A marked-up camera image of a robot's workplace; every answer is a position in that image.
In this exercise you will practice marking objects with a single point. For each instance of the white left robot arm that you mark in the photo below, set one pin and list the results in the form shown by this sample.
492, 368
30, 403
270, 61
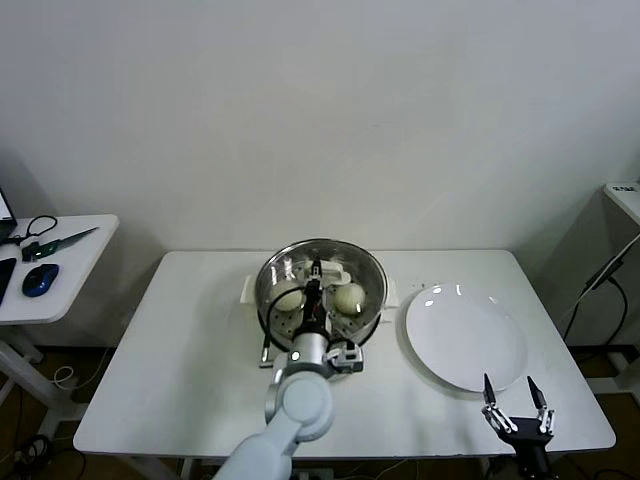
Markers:
300, 405

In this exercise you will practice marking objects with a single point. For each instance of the white desk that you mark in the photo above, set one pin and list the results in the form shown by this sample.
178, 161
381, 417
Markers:
625, 200

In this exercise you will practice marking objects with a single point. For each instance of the black phone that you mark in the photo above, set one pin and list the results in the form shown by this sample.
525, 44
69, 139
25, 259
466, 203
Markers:
6, 280

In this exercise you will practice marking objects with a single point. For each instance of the white steamed baozi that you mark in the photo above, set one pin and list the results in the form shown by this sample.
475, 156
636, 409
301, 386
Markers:
348, 298
289, 298

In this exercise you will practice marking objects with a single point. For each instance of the black laptop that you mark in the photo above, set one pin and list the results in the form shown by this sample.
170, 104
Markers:
6, 227

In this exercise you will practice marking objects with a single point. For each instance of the blue computer mouse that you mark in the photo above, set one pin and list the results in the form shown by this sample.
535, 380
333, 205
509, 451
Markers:
40, 279

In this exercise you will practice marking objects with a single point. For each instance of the white side table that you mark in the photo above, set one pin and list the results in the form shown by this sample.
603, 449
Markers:
75, 270

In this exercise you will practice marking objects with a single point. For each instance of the black connector block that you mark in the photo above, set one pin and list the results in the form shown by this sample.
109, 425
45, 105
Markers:
31, 250

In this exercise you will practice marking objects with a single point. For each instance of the white table leg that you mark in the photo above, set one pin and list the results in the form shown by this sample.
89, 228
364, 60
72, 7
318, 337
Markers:
187, 470

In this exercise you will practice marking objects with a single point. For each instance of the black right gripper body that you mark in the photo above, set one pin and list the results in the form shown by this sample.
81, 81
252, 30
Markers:
530, 440

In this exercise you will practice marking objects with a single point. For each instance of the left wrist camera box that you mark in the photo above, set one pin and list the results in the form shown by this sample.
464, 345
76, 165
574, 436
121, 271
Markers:
346, 357

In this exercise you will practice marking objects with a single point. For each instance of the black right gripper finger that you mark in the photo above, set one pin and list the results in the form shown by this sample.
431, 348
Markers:
545, 412
492, 407

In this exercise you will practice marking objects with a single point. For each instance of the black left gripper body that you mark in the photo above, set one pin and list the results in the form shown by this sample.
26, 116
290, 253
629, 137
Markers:
315, 310

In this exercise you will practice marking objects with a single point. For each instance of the white round plate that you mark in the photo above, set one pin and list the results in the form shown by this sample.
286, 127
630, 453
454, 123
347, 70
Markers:
465, 335

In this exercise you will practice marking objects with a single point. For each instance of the white electric cooking pot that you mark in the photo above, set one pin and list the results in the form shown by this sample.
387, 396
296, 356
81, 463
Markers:
392, 292

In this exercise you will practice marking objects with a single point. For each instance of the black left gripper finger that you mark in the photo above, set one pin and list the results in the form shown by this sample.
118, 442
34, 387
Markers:
316, 269

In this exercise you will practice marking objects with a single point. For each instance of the stainless steel steamer basket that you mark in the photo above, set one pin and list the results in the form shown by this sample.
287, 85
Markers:
372, 330

